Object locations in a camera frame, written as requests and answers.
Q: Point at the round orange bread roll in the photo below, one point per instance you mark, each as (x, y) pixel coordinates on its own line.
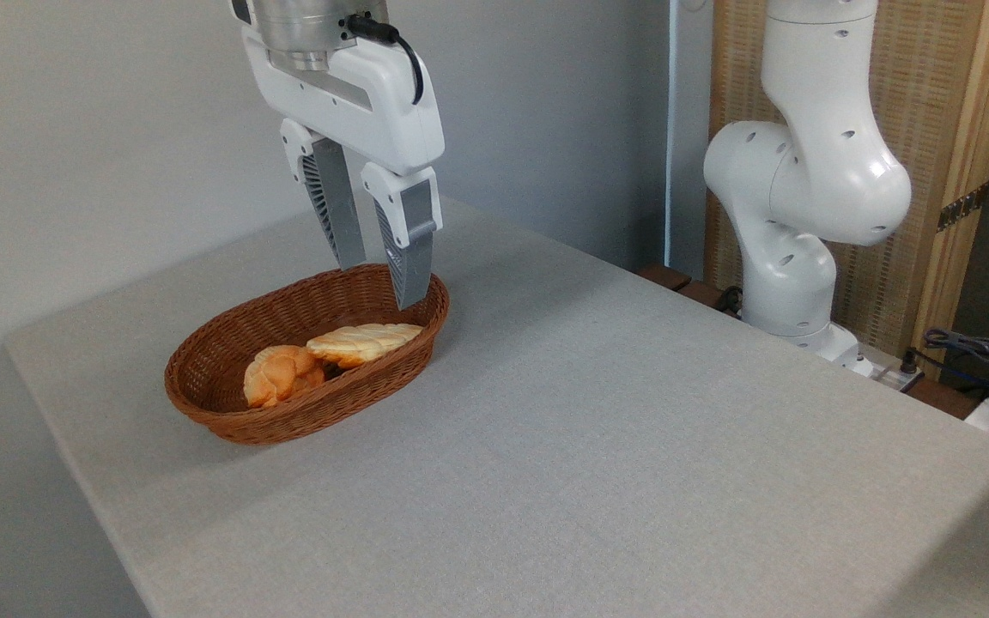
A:
(276, 373)

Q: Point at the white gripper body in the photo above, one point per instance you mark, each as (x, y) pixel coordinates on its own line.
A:
(374, 103)

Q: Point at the brown wicker basket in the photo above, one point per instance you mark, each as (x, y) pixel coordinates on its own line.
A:
(228, 343)

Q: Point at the long braided bread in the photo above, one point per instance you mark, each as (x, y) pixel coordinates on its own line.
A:
(361, 342)

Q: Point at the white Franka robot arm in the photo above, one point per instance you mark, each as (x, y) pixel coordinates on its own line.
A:
(812, 172)

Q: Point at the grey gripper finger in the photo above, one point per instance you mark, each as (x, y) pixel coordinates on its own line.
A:
(413, 249)
(336, 202)

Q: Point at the white power strip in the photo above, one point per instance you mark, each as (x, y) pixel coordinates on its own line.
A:
(894, 376)

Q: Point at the wooden folding screen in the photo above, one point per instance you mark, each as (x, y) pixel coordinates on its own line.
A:
(932, 86)

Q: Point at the metal screen hinge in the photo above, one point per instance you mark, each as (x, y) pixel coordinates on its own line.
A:
(962, 206)

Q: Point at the white vertical pipe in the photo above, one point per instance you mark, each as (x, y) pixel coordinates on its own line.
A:
(673, 129)

